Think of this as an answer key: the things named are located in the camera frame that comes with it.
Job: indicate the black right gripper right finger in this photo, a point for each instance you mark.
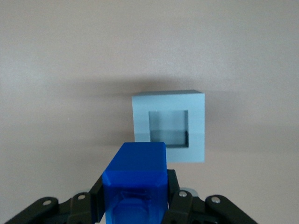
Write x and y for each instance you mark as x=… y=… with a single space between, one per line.
x=187 y=210

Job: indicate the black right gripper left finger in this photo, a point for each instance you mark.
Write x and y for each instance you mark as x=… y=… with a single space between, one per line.
x=77 y=210

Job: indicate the blue plastic block part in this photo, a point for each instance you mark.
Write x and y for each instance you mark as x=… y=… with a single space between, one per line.
x=137 y=168

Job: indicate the gray square socket base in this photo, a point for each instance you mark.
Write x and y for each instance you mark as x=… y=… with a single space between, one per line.
x=196 y=128

